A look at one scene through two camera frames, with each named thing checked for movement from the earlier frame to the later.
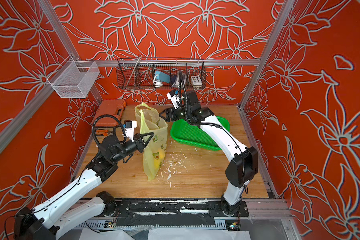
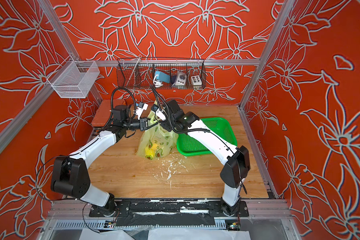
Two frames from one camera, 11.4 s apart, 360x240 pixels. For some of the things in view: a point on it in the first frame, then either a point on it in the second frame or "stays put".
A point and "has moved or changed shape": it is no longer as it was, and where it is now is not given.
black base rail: (168, 212) stays put
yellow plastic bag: (154, 151) has moved or changed shape
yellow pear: (157, 162) → (149, 153)
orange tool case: (112, 107) stays put
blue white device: (160, 77) stays put
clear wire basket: (73, 79) stays put
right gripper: (167, 113) → (164, 124)
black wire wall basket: (144, 73) stays put
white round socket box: (181, 79) stays put
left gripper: (139, 143) → (143, 123)
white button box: (196, 80) stays put
